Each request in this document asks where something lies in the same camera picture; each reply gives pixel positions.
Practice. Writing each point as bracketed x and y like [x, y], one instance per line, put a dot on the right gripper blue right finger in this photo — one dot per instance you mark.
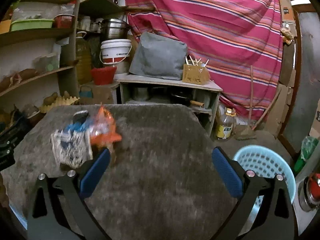
[275, 218]

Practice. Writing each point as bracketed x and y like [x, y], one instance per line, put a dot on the white plastic bucket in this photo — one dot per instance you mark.
[114, 51]

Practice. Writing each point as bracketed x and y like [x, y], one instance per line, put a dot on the light blue plastic basket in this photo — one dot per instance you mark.
[266, 163]

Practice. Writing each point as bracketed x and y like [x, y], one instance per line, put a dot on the low wooden cabinet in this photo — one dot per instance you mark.
[201, 99]

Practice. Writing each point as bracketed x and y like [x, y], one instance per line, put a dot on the wooden utensil holder box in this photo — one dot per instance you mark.
[195, 71]

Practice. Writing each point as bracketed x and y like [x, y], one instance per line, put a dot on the yellow label oil bottle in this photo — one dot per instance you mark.
[226, 122]

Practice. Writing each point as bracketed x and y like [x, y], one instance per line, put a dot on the red striped hanging cloth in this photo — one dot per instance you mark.
[239, 41]

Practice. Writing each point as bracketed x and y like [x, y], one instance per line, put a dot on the red plastic basket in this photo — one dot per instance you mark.
[103, 76]

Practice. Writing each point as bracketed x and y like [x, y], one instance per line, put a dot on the green plastic tray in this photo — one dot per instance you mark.
[31, 24]

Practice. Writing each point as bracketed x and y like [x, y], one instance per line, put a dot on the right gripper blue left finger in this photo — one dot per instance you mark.
[57, 208]

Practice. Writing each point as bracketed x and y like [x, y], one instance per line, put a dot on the grey wooden door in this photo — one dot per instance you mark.
[305, 95]

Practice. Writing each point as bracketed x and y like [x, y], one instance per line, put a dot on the wooden corner shelf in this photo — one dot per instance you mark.
[37, 63]

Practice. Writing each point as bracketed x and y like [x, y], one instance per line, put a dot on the orange snack wrapper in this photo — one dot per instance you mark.
[102, 131]

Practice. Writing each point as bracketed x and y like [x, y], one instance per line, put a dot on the yellow egg tray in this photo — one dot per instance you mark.
[59, 102]

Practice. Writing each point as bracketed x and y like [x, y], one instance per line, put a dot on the steel cooking pot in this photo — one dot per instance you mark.
[113, 29]

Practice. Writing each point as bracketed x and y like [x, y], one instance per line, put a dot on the grey cloth covered appliance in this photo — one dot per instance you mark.
[159, 57]

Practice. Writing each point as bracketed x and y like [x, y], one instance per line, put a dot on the red lidded steel container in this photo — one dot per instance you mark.
[309, 194]

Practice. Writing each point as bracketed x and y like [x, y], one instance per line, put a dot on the broom with wooden handle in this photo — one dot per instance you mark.
[248, 133]

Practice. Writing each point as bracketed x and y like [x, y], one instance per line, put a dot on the black white printed packet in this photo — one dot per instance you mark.
[71, 148]

